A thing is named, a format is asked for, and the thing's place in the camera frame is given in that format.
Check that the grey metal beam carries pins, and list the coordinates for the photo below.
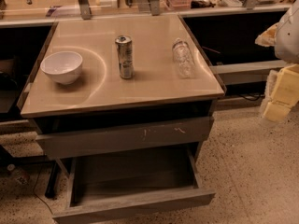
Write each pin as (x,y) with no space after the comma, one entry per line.
(241,73)

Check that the grey drawer cabinet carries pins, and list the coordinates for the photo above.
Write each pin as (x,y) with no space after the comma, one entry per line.
(144,83)

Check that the silver drink can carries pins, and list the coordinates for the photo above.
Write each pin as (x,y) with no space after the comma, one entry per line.
(124,45)

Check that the grey drawer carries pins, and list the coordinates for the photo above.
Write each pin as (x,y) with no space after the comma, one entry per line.
(131,183)
(122,138)

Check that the white ceramic bowl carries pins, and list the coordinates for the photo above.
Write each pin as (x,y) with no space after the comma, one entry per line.
(63,67)

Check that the small bottle on floor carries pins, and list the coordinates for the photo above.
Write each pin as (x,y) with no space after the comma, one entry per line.
(18,174)

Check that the foam gripper body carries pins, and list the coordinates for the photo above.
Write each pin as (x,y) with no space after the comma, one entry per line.
(288,37)

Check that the clear plastic bottle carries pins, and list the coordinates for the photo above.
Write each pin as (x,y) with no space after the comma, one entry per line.
(183,58)

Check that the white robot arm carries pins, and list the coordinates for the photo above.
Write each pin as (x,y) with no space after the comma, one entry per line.
(283,36)

